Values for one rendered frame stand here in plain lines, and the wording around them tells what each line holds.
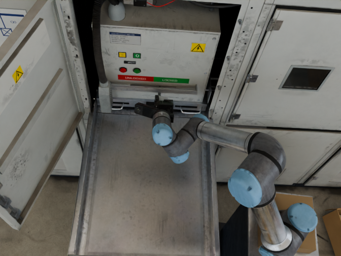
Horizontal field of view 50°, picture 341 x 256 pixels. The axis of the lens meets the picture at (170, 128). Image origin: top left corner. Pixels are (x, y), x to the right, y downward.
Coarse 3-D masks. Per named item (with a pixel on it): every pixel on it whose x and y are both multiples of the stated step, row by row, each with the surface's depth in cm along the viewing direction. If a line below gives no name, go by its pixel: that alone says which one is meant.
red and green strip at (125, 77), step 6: (120, 78) 164; (126, 78) 164; (132, 78) 164; (138, 78) 164; (144, 78) 164; (150, 78) 164; (156, 78) 164; (162, 78) 164; (168, 78) 164; (174, 78) 164; (180, 78) 164
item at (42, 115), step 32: (32, 32) 113; (64, 32) 133; (0, 64) 101; (32, 64) 118; (64, 64) 148; (0, 96) 106; (32, 96) 131; (64, 96) 158; (0, 128) 117; (32, 128) 139; (64, 128) 170; (0, 160) 123; (32, 160) 148; (0, 192) 130; (32, 192) 158
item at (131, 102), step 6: (204, 96) 182; (114, 102) 179; (120, 102) 179; (126, 102) 178; (132, 102) 178; (138, 102) 178; (144, 102) 178; (174, 102) 178; (180, 102) 178; (186, 102) 179; (192, 102) 179; (198, 102) 179; (204, 102) 180; (174, 108) 183; (186, 108) 182; (192, 108) 182; (204, 108) 182
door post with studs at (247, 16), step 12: (252, 0) 120; (240, 12) 125; (252, 12) 125; (240, 24) 127; (252, 24) 130; (240, 36) 135; (228, 48) 141; (240, 48) 140; (228, 60) 144; (240, 60) 146; (228, 72) 153; (228, 84) 160; (216, 96) 168; (228, 96) 168; (216, 108) 176; (216, 120) 186
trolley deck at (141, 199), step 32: (128, 128) 178; (128, 160) 169; (160, 160) 171; (192, 160) 172; (96, 192) 161; (128, 192) 162; (160, 192) 163; (192, 192) 164; (96, 224) 154; (128, 224) 155; (160, 224) 156; (192, 224) 157
